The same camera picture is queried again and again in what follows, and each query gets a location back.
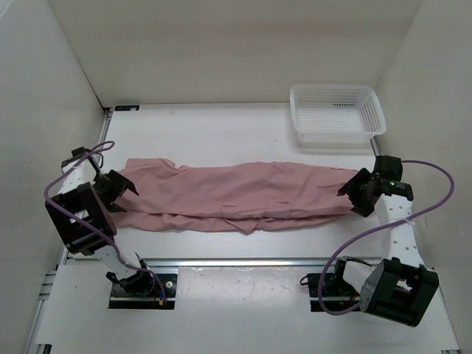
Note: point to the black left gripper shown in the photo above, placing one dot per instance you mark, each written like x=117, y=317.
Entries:
x=120, y=184

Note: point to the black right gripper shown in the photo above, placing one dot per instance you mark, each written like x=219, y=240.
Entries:
x=362, y=208

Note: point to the pink trousers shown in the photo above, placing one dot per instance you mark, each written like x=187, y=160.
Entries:
x=267, y=196

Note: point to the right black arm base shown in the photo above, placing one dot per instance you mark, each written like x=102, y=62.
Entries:
x=337, y=295

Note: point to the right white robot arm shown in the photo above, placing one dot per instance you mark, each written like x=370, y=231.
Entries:
x=400, y=287

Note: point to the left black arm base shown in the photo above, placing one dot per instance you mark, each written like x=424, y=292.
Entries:
x=142, y=292

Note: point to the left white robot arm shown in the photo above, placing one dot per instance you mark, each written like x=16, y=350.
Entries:
x=89, y=196

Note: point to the white plastic basket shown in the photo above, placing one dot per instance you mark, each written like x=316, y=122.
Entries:
x=336, y=114

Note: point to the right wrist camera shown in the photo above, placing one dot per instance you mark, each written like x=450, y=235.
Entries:
x=388, y=167

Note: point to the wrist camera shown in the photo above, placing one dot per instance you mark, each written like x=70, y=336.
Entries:
x=79, y=153
x=388, y=167

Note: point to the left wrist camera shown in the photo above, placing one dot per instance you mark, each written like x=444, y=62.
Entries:
x=79, y=153

